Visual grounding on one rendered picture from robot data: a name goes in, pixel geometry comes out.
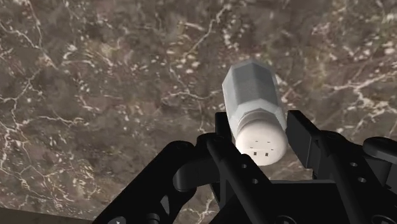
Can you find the white salt shaker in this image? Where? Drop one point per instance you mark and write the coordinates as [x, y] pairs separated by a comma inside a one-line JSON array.
[[254, 102]]

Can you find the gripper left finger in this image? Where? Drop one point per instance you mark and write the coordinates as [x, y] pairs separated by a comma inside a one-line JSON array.
[[226, 161]]

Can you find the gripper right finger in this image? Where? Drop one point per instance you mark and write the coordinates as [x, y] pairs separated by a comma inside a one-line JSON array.
[[338, 161]]

